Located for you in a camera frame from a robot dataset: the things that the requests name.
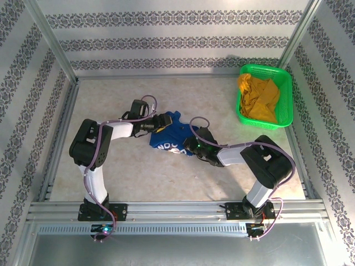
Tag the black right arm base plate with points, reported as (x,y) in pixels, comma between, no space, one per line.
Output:
(233,212)

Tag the blue t-shirt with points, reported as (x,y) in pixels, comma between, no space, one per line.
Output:
(172,135)

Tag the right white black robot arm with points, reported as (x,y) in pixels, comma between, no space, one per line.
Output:
(263,163)

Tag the aluminium back rail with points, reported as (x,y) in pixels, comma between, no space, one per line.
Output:
(155,76)

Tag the yellow cloth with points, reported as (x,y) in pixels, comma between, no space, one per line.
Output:
(260,102)

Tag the slanted aluminium frame post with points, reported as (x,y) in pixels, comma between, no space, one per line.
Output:
(299,30)
(50,38)

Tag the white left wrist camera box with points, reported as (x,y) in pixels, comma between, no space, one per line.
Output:
(153,106)

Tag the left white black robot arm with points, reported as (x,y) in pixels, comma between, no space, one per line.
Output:
(91,147)

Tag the grey sheet metal panel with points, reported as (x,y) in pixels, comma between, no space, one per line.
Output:
(177,249)

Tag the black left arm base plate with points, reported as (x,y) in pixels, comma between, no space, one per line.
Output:
(122,212)

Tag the green plastic basket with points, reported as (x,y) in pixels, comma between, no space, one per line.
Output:
(285,91)

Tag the long aluminium mounting rail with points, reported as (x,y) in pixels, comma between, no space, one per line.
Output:
(177,210)

